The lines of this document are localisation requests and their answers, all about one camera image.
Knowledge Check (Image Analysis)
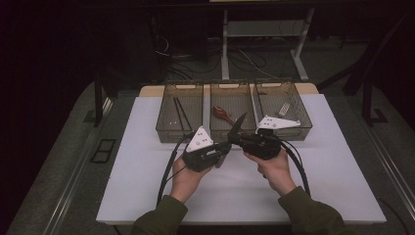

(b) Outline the black chopstick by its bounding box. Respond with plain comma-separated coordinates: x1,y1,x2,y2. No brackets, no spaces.
176,96,194,131
172,96,187,132

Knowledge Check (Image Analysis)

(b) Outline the silver metal fork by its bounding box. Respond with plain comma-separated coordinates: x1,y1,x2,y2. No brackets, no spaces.
278,102,292,118

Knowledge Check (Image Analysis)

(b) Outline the white metal stand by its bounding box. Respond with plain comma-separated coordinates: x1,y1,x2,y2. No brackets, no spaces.
220,8,316,82

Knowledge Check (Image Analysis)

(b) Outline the black metal stand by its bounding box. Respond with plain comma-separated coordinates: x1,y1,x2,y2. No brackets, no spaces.
93,70,114,127
361,79,390,126

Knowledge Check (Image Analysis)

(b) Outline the bundle of floor cables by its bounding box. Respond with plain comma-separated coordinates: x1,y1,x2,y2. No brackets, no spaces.
153,35,278,81

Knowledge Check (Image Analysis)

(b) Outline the brown wooden spoon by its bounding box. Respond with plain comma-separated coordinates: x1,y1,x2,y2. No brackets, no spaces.
212,105,237,127

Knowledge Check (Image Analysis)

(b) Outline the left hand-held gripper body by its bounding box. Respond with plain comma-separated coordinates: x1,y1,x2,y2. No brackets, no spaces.
181,125,219,173

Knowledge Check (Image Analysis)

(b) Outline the transparent grey plastic bin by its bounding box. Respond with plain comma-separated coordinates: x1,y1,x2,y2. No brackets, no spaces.
156,81,205,144
209,81,257,144
254,78,313,142

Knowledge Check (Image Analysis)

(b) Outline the person's right hand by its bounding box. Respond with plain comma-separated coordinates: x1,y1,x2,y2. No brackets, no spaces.
244,152,298,197

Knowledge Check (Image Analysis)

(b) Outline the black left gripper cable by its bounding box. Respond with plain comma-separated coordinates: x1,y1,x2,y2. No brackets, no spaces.
156,131,194,207

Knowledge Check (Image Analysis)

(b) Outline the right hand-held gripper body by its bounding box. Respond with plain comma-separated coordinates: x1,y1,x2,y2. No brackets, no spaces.
244,115,301,161

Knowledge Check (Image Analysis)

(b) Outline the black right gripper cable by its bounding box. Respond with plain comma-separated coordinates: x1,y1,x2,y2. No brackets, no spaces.
278,140,311,197

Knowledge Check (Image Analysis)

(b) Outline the person's left hand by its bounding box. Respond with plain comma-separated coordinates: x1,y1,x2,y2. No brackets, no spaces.
169,158,213,204

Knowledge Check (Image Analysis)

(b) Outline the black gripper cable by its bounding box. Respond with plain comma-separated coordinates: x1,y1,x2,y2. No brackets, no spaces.
278,140,311,197
156,131,194,207

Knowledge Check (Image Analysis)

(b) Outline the metal floor rail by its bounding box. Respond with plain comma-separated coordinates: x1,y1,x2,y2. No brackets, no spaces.
42,97,114,235
365,125,415,213

